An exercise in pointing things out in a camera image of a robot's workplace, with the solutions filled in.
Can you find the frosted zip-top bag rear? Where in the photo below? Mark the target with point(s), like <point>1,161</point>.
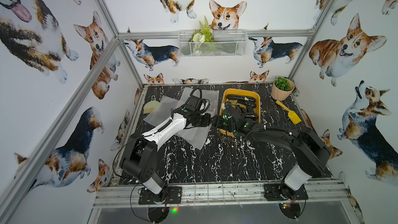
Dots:
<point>211,95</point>

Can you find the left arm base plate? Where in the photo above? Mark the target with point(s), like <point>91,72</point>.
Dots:
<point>169,195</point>

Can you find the frosted zip-top bag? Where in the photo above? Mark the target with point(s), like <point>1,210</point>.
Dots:
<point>211,95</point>
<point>163,111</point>
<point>195,136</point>

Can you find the yellow plastic tray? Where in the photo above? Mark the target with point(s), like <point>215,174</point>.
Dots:
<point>251,118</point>

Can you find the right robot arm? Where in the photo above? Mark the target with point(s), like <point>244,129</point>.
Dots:
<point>310,151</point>

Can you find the purple eggplant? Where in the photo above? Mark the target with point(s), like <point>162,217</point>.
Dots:
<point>247,103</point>
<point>241,97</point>

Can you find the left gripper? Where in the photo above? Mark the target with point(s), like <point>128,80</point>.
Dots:
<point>202,120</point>

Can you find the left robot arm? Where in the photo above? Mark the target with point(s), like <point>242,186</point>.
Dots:
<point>139,159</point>

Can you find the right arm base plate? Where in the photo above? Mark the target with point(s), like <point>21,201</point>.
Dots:
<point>281,192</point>

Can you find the pink pot green plant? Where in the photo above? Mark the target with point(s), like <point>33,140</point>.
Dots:
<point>282,88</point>

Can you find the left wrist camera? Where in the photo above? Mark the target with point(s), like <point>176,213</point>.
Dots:
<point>195,104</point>

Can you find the frosted zip-top bag left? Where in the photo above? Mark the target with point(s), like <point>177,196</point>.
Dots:
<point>163,111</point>

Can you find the white wire wall basket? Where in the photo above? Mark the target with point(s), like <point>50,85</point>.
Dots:
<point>220,44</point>

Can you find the aluminium frame post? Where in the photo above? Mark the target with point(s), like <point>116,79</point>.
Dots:
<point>14,194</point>

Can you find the frosted zip-top bag front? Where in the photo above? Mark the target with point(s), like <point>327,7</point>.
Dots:
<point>195,136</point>

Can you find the artificial fern and flower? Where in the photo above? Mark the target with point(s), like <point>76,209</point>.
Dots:
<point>202,40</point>

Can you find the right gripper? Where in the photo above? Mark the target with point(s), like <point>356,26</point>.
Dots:
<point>216,123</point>

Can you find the yellow plastic scoop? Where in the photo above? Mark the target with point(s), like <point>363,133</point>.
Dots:
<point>293,116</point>

